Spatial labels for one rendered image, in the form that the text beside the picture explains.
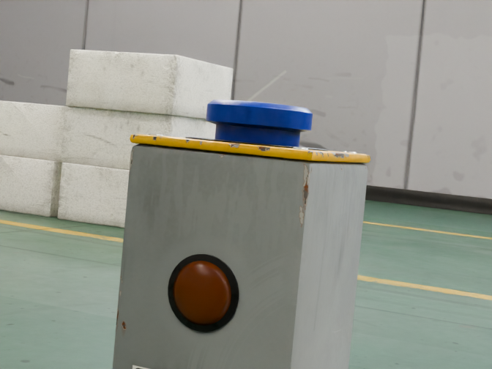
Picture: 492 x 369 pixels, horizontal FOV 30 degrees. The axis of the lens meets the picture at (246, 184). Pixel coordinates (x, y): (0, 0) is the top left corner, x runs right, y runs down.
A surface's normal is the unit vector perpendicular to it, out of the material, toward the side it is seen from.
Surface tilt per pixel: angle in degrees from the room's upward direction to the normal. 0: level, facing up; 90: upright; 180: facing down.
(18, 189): 90
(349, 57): 90
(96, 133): 90
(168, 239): 90
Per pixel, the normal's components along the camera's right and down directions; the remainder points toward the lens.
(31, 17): -0.43, 0.01
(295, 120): 0.64, 0.10
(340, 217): 0.91, 0.11
